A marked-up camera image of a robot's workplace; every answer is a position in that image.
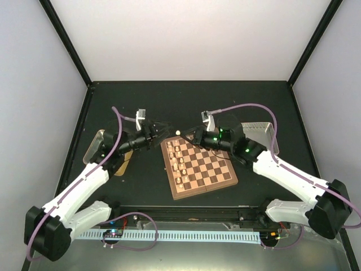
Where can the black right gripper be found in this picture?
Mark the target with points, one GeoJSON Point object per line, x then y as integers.
{"type": "Point", "coordinates": [198, 139]}

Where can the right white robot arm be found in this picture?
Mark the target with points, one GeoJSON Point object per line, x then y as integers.
{"type": "Point", "coordinates": [323, 206]}

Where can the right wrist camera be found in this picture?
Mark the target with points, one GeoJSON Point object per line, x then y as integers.
{"type": "Point", "coordinates": [208, 120]}

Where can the gold metal tray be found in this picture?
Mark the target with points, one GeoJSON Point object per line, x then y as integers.
{"type": "Point", "coordinates": [101, 146]}

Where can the black frame post left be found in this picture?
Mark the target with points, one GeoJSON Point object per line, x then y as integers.
{"type": "Point", "coordinates": [65, 39]}

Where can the black frame post right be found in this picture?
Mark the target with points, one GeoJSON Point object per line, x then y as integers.
{"type": "Point", "coordinates": [320, 29]}

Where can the controller board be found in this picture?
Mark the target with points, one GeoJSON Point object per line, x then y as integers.
{"type": "Point", "coordinates": [113, 233]}
{"type": "Point", "coordinates": [271, 236]}

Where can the white slotted cable duct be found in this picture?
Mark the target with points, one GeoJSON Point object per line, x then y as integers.
{"type": "Point", "coordinates": [248, 237]}

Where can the black front rail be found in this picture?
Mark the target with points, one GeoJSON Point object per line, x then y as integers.
{"type": "Point", "coordinates": [246, 217]}

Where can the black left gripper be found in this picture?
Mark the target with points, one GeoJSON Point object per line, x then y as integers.
{"type": "Point", "coordinates": [150, 131]}

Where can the pink metal tray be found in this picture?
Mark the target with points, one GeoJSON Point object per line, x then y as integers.
{"type": "Point", "coordinates": [261, 132]}

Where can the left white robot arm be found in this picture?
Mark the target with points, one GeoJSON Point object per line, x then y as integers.
{"type": "Point", "coordinates": [50, 230]}

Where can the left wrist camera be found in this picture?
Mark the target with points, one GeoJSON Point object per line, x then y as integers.
{"type": "Point", "coordinates": [140, 117]}

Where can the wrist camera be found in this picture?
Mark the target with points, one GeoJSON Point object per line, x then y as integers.
{"type": "Point", "coordinates": [140, 117]}
{"type": "Point", "coordinates": [208, 120]}

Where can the right controller board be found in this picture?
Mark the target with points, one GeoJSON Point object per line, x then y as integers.
{"type": "Point", "coordinates": [271, 236]}

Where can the left controller board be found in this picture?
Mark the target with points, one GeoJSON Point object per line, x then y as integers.
{"type": "Point", "coordinates": [113, 233]}

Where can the black frame post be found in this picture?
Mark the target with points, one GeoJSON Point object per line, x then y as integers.
{"type": "Point", "coordinates": [320, 29]}
{"type": "Point", "coordinates": [65, 39]}

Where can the wooden chess board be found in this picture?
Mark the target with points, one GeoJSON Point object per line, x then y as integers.
{"type": "Point", "coordinates": [206, 170]}

